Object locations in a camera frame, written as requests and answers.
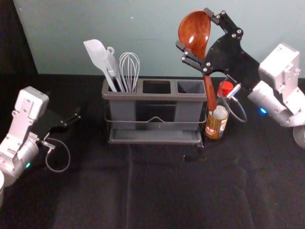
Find grey spatula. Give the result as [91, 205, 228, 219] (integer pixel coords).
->
[83, 39, 119, 93]

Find thin dark left gripper cable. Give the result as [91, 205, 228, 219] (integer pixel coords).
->
[41, 139, 71, 173]

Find thin dark gripper cable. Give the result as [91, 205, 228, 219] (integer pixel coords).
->
[41, 139, 71, 173]
[225, 83, 248, 124]

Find grey whisk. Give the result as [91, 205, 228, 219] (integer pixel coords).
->
[119, 52, 141, 93]

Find grey three-slot utensil holder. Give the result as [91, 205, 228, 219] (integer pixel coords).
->
[102, 78, 208, 132]

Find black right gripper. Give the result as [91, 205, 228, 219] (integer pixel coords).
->
[175, 7, 261, 93]

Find pale wall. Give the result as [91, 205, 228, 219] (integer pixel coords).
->
[13, 0, 305, 80]

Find black table cloth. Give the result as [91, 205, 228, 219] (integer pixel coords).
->
[0, 0, 305, 229]

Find brown wooden ladle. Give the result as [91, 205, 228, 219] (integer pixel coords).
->
[178, 10, 218, 113]

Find grey tongs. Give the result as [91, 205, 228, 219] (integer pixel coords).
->
[102, 46, 126, 93]

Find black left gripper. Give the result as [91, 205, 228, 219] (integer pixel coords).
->
[32, 107, 81, 142]

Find black wire rack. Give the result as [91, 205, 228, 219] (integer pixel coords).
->
[104, 110, 207, 163]

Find thin dark right gripper cable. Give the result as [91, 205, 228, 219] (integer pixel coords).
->
[225, 83, 248, 124]

